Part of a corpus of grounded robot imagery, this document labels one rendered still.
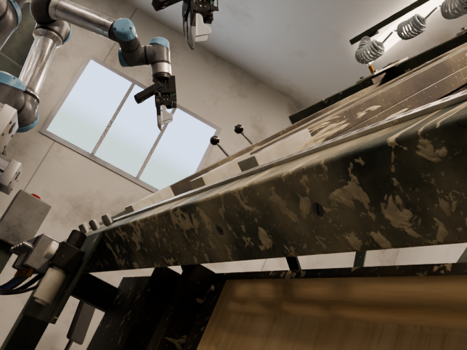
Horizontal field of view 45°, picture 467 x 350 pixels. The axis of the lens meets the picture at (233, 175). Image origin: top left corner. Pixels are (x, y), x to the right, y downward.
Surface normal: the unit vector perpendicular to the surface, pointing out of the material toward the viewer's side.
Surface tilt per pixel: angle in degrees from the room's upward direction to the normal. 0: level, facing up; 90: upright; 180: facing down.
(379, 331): 90
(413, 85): 90
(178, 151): 90
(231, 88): 90
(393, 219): 145
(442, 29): 180
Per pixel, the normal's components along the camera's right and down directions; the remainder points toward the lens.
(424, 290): -0.79, -0.51
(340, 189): -0.77, 0.40
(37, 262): 0.46, -0.17
